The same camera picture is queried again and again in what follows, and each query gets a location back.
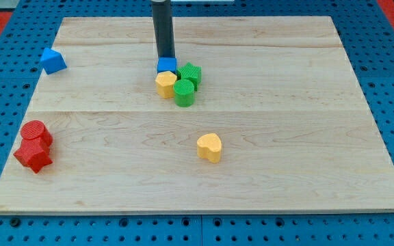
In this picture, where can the black cylindrical robot arm rod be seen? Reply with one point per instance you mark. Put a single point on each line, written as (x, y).
(163, 27)

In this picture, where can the yellow heart block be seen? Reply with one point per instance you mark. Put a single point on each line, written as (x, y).
(209, 147)

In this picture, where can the green cylinder block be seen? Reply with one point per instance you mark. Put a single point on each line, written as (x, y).
(184, 93)

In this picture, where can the green star block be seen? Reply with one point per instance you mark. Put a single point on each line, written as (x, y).
(192, 73)

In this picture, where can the yellow hexagon block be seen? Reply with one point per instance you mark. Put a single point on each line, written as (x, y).
(164, 83)

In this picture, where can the blue cube block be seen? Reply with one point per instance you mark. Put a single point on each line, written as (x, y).
(165, 64)

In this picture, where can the light wooden board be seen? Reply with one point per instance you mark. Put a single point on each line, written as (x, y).
(279, 124)

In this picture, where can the red star block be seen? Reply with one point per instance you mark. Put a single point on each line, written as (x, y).
(33, 153)

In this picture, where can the red cylinder block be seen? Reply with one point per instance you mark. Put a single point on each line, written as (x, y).
(36, 129)

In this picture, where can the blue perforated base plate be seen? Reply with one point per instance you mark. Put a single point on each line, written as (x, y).
(366, 29)

